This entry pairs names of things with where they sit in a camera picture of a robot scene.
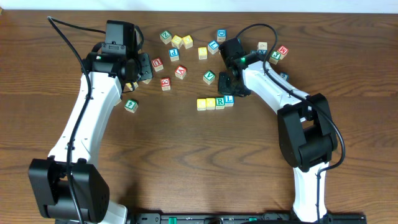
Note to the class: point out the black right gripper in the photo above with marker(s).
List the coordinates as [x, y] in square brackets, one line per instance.
[224, 83]

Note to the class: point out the blue l block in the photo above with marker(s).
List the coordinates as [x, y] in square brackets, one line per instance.
[228, 100]
[213, 47]

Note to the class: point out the green R wooden block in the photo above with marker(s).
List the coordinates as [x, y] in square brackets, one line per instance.
[220, 104]

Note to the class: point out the yellow O wooden block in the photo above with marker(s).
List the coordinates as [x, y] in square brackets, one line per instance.
[210, 103]

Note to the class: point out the yellow C wooden block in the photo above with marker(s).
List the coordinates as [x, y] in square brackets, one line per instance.
[201, 104]

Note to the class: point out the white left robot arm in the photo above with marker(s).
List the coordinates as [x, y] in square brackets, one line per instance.
[67, 185]

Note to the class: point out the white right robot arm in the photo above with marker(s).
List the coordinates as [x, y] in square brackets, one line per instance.
[307, 134]

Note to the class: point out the red U block left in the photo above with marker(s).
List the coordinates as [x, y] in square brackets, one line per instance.
[157, 64]

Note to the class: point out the green N wooden block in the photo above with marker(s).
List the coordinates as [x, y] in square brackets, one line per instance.
[147, 81]

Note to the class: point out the green V block centre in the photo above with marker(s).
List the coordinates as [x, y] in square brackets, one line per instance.
[209, 77]

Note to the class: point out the yellow K wooden block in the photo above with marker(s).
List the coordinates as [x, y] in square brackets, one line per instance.
[132, 86]

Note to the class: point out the blue P wooden block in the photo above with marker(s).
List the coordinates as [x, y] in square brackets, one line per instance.
[174, 54]

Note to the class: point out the green Z wooden block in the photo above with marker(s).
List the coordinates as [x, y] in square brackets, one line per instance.
[166, 37]

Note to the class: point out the red A wooden block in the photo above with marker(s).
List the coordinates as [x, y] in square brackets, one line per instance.
[180, 72]

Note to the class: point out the green 4 wooden block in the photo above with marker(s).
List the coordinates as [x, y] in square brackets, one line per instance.
[131, 106]

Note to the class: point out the yellow block beside Z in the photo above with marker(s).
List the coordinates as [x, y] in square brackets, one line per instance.
[176, 41]

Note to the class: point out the yellow S wooden block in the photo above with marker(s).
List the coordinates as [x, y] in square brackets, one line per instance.
[202, 53]

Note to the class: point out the yellow Q wooden block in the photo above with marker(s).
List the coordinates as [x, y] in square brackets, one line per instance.
[187, 41]

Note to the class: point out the blue D block top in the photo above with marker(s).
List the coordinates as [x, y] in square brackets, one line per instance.
[221, 35]

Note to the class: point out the blue X wooden block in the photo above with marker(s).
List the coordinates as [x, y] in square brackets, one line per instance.
[262, 48]

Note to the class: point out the green J wooden block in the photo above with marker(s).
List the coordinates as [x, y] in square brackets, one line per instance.
[275, 57]

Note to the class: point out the blue 2 wooden block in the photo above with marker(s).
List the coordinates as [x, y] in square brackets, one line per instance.
[285, 76]

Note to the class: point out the red M wooden block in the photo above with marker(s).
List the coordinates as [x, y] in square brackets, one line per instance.
[283, 51]

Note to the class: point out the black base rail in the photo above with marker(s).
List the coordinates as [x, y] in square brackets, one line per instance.
[228, 218]

